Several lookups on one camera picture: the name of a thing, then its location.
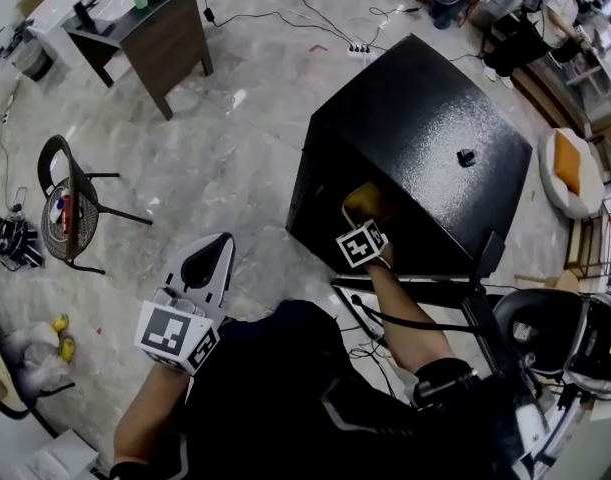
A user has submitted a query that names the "black mini fridge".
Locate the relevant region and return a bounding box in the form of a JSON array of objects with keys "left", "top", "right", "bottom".
[{"left": 284, "top": 32, "right": 534, "bottom": 289}]

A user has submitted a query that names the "black round chair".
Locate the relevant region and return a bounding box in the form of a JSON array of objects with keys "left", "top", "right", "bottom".
[{"left": 491, "top": 287, "right": 587, "bottom": 375}]

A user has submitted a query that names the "white table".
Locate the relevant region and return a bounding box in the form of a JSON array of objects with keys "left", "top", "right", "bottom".
[{"left": 26, "top": 0, "right": 107, "bottom": 65}]

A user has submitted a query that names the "person's left forearm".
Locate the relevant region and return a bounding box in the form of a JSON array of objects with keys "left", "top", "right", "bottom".
[{"left": 113, "top": 361, "right": 192, "bottom": 469}]

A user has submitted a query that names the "black device with cables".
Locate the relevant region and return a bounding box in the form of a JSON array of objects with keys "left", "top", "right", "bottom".
[{"left": 0, "top": 186, "right": 47, "bottom": 273}]

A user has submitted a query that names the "black equipment box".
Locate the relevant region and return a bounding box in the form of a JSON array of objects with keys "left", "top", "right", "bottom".
[{"left": 563, "top": 295, "right": 611, "bottom": 395}]

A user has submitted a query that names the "dark wooden desk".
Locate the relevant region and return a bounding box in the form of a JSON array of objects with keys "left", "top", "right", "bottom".
[{"left": 61, "top": 0, "right": 215, "bottom": 122}]

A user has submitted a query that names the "white round cushion seat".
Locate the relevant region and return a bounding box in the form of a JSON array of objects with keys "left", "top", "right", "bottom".
[{"left": 537, "top": 127, "right": 607, "bottom": 220}]

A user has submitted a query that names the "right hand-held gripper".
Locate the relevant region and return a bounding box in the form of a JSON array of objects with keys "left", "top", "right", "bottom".
[{"left": 335, "top": 218, "right": 395, "bottom": 270}]

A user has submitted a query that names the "black wicker chair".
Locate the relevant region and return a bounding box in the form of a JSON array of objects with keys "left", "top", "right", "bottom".
[{"left": 36, "top": 133, "right": 154, "bottom": 276}]

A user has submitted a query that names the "white box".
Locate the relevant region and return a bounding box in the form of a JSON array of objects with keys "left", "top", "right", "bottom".
[{"left": 13, "top": 427, "right": 100, "bottom": 480}]

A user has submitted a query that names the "orange pillow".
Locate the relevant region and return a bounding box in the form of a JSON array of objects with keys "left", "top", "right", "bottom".
[{"left": 553, "top": 131, "right": 585, "bottom": 195}]

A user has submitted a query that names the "red and white object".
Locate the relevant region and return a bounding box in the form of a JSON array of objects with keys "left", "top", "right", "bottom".
[{"left": 48, "top": 192, "right": 75, "bottom": 235}]

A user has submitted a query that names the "clear plastic bag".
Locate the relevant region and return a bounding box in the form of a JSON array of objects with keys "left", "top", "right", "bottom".
[{"left": 3, "top": 321, "right": 72, "bottom": 395}]

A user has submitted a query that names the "person's right forearm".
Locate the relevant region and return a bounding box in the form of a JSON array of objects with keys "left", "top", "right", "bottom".
[{"left": 366, "top": 261, "right": 457, "bottom": 375}]

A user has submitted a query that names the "grey round bin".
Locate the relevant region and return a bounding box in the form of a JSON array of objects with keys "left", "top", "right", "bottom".
[{"left": 13, "top": 41, "right": 55, "bottom": 83}]

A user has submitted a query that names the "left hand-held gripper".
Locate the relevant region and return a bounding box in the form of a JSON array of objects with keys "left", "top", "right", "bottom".
[{"left": 134, "top": 231, "right": 236, "bottom": 377}]

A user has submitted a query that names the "person's black clothed body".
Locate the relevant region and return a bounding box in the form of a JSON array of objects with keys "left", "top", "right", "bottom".
[{"left": 172, "top": 299, "right": 491, "bottom": 480}]

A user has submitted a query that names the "white power strip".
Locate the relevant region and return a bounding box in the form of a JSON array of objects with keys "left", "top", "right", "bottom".
[{"left": 346, "top": 42, "right": 380, "bottom": 60}]

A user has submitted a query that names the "black monitor stand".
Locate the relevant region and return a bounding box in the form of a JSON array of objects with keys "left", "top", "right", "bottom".
[{"left": 72, "top": 0, "right": 117, "bottom": 35}]

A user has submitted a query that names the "wooden frame stand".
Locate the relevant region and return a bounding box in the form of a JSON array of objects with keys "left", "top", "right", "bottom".
[{"left": 563, "top": 192, "right": 611, "bottom": 275}]

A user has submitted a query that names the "long black floor cable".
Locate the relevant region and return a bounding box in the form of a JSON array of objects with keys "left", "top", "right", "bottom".
[{"left": 197, "top": 0, "right": 421, "bottom": 54}]

